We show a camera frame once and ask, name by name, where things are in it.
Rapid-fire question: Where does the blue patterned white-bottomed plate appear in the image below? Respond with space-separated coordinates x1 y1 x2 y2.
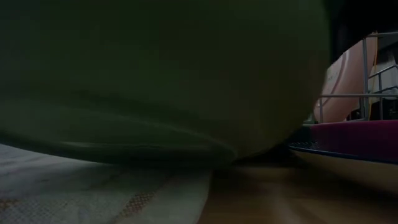
287 141 398 195

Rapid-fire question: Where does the grey wire dish rack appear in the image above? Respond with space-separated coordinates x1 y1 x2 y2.
303 30 398 125

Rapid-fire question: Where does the white striped dish towel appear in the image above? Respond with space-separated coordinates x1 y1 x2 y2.
0 142 212 224

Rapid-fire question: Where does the sage green plate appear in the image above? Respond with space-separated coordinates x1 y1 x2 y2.
0 0 331 166

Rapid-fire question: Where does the magenta plate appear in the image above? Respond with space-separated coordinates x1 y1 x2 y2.
306 119 398 164

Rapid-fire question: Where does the pink beige plate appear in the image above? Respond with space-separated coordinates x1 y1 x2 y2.
313 36 379 123

